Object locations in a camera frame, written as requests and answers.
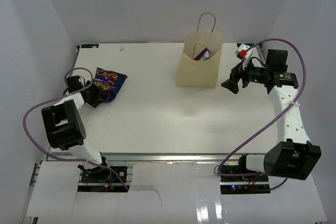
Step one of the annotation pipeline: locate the dark blue Kroks chip bag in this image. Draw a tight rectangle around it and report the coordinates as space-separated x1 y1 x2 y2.
93 67 128 103

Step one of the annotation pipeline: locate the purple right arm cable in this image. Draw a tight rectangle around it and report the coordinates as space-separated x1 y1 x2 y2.
215 37 307 192

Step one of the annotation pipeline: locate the green yellow Fox's candy bag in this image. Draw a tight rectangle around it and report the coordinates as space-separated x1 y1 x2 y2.
202 51 209 61

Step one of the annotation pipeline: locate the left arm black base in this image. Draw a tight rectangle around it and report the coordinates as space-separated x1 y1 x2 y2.
77 169 130 193

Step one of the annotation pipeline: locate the aluminium table front rail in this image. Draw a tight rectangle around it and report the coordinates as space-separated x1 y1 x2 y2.
104 153 228 163

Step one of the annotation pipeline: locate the purple snack pouch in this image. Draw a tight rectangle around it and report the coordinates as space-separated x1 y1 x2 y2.
194 49 210 61

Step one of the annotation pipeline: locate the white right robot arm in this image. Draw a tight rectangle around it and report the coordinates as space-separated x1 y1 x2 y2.
221 44 321 182

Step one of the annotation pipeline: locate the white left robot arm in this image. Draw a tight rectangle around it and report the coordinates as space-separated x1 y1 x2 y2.
41 76 111 182

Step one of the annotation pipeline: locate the blue label left corner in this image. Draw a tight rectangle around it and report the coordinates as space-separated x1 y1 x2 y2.
80 44 99 49

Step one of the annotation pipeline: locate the beige paper bag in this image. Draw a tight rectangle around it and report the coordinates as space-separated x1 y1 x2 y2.
175 12 224 89

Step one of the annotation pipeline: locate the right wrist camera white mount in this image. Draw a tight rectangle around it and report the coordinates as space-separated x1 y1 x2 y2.
235 44 253 70

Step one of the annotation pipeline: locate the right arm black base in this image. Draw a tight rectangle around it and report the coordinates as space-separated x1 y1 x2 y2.
214 165 271 195

